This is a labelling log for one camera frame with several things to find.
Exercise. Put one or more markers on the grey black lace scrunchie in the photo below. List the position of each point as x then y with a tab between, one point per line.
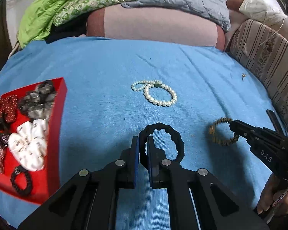
38	103

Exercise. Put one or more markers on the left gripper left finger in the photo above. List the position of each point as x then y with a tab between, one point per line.
89	199

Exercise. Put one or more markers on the person's right hand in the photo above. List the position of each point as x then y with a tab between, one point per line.
269	195

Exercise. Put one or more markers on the white floral pillow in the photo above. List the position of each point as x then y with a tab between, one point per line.
261	11

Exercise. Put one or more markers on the red dotted scrunchie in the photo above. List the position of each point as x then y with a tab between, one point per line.
8	108

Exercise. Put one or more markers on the blue bed blanket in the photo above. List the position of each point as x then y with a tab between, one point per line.
115	88

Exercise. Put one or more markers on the green patterned comforter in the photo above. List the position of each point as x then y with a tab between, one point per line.
41	15

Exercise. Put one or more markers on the white cherry print scrunchie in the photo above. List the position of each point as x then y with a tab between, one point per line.
29	144

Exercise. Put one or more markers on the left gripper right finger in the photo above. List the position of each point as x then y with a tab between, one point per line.
197	199

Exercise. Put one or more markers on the striped floral cushion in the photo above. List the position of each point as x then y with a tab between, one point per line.
264	52

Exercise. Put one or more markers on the red jewelry tray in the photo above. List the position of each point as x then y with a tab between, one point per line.
35	186

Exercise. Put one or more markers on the black bow hair clip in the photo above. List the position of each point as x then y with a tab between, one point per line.
4	130

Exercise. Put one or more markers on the pink quilted bolster pillow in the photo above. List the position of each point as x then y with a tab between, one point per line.
156	24

